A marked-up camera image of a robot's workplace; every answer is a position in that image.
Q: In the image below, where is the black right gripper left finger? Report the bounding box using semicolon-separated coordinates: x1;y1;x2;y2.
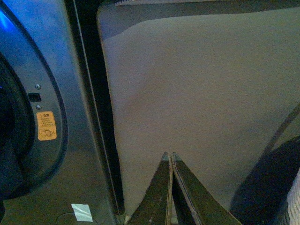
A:
127;152;173;225

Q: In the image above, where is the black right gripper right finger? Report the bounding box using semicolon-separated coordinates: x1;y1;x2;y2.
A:
171;152;241;225

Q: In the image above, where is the grey front-load washing machine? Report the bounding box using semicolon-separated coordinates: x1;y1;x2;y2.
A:
0;0;124;225

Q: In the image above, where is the dark laundry basket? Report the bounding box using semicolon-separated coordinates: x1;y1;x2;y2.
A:
230;105;300;225

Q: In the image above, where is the white tape piece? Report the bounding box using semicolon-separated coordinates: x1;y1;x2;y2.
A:
71;203;93;222

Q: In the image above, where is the orange warning sticker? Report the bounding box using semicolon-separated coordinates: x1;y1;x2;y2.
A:
36;111;57;141

